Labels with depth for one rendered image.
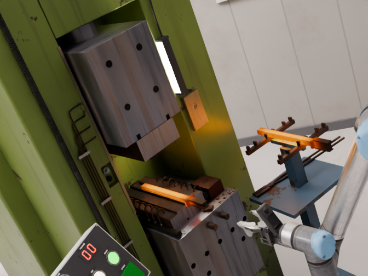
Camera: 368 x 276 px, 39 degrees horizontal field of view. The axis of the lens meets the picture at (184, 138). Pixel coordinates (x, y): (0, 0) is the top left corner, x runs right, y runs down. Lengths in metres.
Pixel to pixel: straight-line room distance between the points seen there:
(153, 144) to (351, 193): 0.78
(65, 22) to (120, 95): 0.34
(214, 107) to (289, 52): 1.96
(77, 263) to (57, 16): 0.89
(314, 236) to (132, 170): 1.15
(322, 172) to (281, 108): 2.02
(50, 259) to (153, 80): 1.05
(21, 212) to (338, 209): 1.40
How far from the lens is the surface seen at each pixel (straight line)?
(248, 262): 2.51
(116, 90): 1.96
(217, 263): 2.36
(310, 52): 4.33
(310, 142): 2.28
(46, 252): 2.60
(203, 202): 2.16
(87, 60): 1.90
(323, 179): 2.53
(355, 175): 1.76
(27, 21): 1.96
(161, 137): 2.10
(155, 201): 2.35
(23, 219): 2.51
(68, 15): 2.03
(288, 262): 3.32
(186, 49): 2.34
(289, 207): 2.40
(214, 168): 2.51
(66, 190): 2.06
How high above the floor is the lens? 2.11
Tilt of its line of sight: 23 degrees down
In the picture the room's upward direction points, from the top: 21 degrees counter-clockwise
